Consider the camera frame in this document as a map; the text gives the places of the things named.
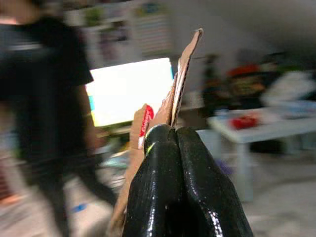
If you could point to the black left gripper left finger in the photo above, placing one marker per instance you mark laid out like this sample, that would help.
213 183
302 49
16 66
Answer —
155 177

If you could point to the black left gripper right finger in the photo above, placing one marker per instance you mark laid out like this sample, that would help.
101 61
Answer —
207 187

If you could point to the red-white printed cardboard box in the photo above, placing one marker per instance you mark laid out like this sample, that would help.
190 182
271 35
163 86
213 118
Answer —
182 74

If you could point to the red snack package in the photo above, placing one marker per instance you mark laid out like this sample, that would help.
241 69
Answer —
243 122

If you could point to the small white side table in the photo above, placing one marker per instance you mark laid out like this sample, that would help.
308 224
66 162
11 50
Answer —
271 128

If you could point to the white plastic bag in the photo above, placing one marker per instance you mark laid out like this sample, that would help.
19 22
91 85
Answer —
288 89

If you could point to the person in black shirt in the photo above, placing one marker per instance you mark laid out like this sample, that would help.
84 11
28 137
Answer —
37 86

